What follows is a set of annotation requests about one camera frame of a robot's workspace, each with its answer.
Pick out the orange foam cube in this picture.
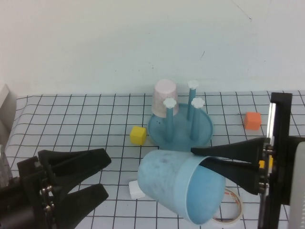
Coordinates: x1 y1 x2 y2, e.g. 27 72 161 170
244 112 262 131

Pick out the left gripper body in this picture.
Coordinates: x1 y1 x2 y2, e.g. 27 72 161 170
16 156 57 229

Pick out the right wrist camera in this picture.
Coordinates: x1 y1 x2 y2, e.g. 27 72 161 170
288 141 305 229

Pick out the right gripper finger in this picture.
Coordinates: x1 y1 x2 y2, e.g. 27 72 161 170
201 159 260 196
190 137 272 166

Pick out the yellow foam cube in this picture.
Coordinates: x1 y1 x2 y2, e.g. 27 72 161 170
129 125 147 146

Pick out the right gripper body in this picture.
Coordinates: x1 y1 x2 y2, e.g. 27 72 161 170
258 93 305 229

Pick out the pink plastic cup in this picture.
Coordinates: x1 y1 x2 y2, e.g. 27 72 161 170
151 79 180 118

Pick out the light blue plastic cup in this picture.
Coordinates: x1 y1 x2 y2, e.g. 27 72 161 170
136 149 227 226

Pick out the white tape roll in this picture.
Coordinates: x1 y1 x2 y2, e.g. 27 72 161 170
213 187 244 228

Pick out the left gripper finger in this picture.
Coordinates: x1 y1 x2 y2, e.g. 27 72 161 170
37 148 112 192
51 183 110 229

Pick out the blue cup stand with posts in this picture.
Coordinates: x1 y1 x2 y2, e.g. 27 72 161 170
147 80 214 153

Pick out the white foam cube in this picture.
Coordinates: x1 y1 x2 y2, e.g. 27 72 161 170
128 180 146 199

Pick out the grid pattern tablecloth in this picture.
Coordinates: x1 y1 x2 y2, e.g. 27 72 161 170
0 90 305 229

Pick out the white side shelf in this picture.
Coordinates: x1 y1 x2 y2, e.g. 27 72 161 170
0 83 18 154

